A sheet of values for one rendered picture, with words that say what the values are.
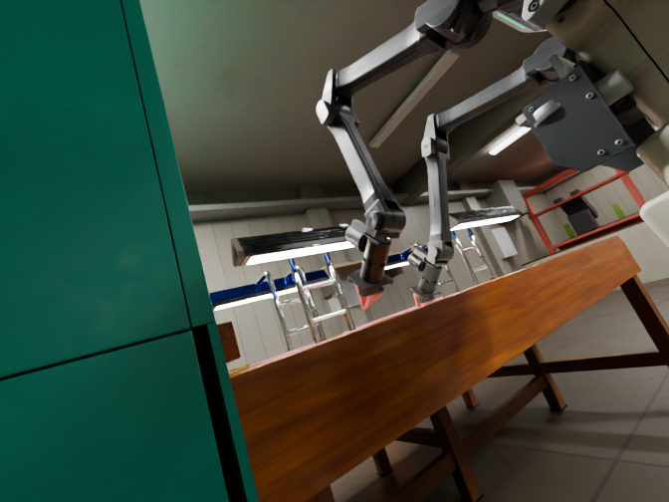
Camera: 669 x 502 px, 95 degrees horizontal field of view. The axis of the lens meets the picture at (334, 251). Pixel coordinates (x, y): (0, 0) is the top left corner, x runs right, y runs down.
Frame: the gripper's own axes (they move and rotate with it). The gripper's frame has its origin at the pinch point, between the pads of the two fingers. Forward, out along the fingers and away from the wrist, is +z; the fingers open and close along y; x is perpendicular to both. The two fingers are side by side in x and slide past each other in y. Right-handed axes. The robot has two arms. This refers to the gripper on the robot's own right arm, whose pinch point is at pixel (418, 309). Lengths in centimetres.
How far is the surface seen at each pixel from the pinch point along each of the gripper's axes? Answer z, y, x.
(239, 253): -26, 63, -17
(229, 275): 118, 5, -216
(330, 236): -26.5, 33.2, -18.6
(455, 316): -27.6, 28.8, 26.7
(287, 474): -22, 74, 35
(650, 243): 54, -508, -5
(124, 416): -34, 90, 26
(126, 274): -44, 88, 13
